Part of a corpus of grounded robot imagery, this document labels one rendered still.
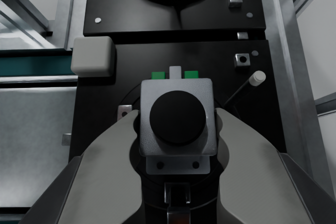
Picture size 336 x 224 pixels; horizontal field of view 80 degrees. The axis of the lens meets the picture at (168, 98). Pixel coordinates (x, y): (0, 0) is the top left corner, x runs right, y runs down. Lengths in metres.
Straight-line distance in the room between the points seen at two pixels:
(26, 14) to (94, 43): 0.09
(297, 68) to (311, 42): 0.17
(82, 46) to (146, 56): 0.08
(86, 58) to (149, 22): 0.09
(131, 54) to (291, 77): 0.20
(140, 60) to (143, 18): 0.06
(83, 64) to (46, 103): 0.12
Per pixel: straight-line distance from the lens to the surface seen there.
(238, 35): 0.29
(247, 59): 0.26
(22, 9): 0.31
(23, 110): 0.37
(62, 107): 0.33
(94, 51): 0.26
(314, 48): 0.46
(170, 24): 0.28
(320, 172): 0.29
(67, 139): 0.26
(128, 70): 0.26
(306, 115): 0.29
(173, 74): 0.17
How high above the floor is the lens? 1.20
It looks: 74 degrees down
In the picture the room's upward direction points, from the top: 7 degrees counter-clockwise
